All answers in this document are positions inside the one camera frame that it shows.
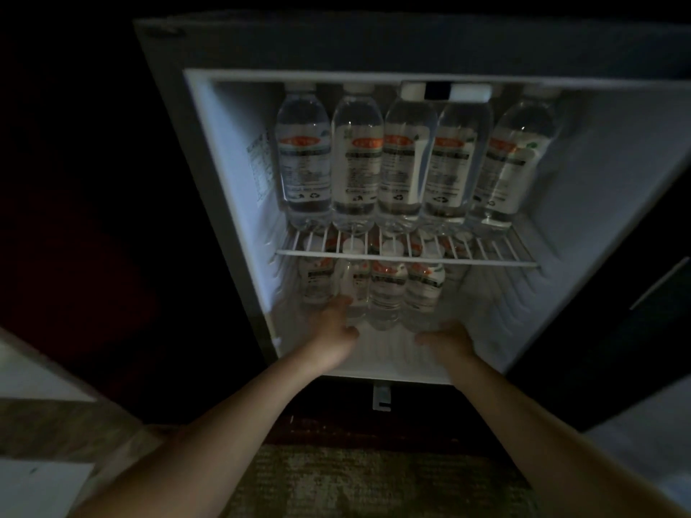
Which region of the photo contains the clear plastic water bottle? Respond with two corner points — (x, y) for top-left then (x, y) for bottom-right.
(376, 82), (439, 236)
(367, 240), (409, 333)
(275, 83), (333, 232)
(330, 83), (385, 236)
(464, 85), (562, 238)
(404, 240), (447, 333)
(299, 237), (335, 308)
(418, 83), (494, 238)

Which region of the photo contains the person's right forearm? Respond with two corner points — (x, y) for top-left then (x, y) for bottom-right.
(440, 355), (687, 518)

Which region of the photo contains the white wire fridge shelf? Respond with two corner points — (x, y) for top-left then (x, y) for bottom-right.
(275, 223), (542, 271)

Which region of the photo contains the patterned beige rug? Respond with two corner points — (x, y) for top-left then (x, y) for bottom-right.
(254, 445), (541, 518)

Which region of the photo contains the white printed fridge sticker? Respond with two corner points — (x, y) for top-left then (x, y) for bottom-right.
(245, 132), (279, 203)

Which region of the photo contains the person's right hand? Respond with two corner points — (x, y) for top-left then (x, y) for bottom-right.
(415, 319), (479, 368)

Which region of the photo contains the white open mini fridge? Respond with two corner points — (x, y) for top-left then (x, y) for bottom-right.
(132, 16), (691, 387)

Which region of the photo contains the dark fridge door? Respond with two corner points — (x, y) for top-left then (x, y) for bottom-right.
(507, 167), (691, 435)

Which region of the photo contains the person's left hand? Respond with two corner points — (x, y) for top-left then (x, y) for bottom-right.
(303, 295), (361, 370)

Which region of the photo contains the white furniture panel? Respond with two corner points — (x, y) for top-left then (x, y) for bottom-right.
(0, 326), (98, 403)

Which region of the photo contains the person's left forearm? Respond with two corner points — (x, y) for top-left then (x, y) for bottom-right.
(70, 347), (346, 518)

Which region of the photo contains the dark wooden cabinet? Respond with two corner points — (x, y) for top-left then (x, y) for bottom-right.
(0, 0), (691, 454)

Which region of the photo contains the white paper sheet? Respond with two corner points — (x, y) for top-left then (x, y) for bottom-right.
(0, 459), (96, 518)

